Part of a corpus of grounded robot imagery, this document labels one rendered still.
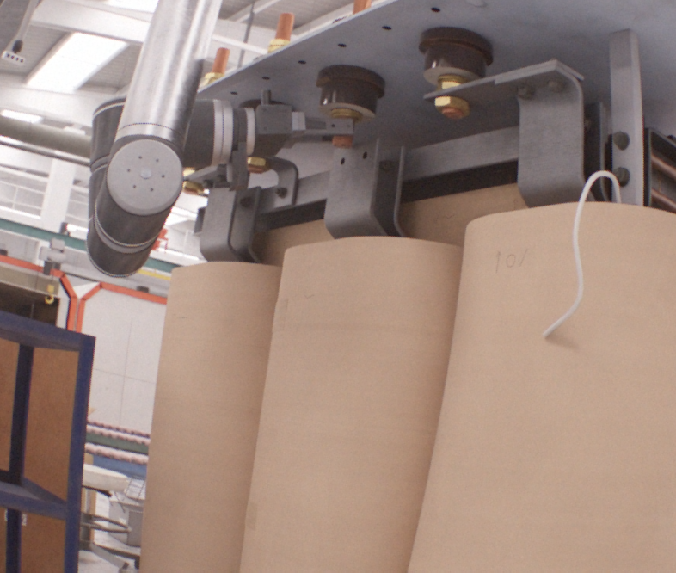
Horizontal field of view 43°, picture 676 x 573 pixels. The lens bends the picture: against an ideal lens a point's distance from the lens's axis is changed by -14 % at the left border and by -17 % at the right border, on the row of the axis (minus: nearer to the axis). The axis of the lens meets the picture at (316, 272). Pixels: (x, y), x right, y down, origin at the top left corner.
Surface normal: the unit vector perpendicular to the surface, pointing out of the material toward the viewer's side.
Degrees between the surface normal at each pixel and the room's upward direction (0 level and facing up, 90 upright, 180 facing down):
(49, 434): 90
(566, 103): 90
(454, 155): 90
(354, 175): 90
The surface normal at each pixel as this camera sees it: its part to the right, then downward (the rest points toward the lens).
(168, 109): 0.47, -0.26
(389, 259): -0.43, -0.22
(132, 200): 0.28, -0.19
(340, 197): -0.83, -0.21
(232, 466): -0.16, -0.19
